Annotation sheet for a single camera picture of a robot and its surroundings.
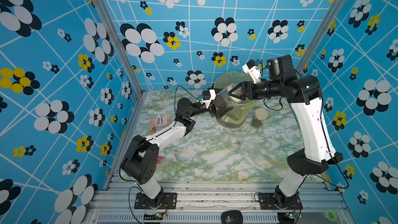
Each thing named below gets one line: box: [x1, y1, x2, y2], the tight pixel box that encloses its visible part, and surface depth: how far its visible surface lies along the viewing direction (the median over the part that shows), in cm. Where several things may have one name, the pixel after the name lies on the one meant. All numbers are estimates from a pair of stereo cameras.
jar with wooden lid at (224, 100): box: [214, 82, 237, 110], surface depth 66 cm
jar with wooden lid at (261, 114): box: [251, 108, 269, 129], surface depth 95 cm
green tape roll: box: [324, 210, 338, 222], surface depth 71 cm
